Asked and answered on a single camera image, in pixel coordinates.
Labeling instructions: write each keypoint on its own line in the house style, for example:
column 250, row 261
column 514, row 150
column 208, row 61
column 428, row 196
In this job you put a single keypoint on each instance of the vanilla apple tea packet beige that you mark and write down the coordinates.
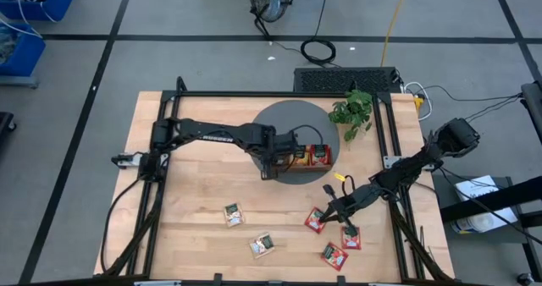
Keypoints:
column 233, row 215
column 261, row 245

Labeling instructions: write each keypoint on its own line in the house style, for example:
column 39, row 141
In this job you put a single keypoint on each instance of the grey round mat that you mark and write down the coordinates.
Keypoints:
column 309, row 117

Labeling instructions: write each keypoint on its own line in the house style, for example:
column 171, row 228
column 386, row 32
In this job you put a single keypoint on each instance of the black perforated computer case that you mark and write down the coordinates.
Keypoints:
column 339, row 80

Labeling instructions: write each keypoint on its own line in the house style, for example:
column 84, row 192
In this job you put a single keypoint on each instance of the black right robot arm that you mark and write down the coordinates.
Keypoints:
column 423, row 161

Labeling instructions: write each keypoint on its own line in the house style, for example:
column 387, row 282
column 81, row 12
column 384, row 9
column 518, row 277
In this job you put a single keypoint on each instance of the white paper stack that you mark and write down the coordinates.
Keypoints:
column 472, row 188

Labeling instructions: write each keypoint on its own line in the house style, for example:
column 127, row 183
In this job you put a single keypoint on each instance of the green potted plant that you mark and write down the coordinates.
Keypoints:
column 353, row 108

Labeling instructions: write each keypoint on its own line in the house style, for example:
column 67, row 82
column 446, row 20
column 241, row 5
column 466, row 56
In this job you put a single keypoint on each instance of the grey side table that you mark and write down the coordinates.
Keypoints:
column 444, row 193

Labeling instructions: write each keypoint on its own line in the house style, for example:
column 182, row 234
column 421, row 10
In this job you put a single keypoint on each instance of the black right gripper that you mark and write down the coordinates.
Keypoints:
column 350, row 202

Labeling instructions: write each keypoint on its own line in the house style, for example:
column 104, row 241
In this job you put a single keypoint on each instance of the black aluminium table frame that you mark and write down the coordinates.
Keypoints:
column 254, row 94

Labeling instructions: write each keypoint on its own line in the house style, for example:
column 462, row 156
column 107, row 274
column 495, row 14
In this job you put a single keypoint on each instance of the black caster wheel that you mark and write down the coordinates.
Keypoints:
column 525, row 279

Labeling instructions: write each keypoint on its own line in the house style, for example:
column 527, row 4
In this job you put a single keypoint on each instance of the strawberry tea packet red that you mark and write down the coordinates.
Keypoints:
column 353, row 241
column 313, row 221
column 321, row 155
column 334, row 258

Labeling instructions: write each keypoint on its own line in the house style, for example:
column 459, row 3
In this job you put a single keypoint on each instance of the yellow power plug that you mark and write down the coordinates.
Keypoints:
column 418, row 104

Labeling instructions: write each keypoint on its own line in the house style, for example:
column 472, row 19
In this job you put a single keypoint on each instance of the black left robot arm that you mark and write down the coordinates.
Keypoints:
column 220, row 133

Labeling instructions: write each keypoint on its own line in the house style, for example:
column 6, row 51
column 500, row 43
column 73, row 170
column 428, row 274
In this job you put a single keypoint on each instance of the wooden three-compartment tray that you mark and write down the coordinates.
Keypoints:
column 313, row 168

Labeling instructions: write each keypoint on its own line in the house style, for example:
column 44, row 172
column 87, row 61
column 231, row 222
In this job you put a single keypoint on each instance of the black metal stand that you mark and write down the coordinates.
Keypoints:
column 487, row 200

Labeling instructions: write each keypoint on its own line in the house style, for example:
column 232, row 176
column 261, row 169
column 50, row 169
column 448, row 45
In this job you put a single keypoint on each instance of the blue plastic bin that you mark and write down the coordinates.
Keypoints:
column 63, row 0
column 31, row 59

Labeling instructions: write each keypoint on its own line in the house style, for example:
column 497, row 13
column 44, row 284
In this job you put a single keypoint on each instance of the grey dolly platform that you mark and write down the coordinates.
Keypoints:
column 17, row 82

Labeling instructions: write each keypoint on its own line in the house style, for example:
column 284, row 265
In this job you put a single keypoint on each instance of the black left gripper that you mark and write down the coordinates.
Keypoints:
column 260, row 139

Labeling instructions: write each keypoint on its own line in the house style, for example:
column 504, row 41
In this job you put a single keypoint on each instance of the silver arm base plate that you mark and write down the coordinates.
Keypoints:
column 388, row 161
column 127, row 160

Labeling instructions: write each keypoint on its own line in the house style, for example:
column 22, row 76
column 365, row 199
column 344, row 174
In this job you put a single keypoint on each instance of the black floor fan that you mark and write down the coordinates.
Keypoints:
column 271, row 2

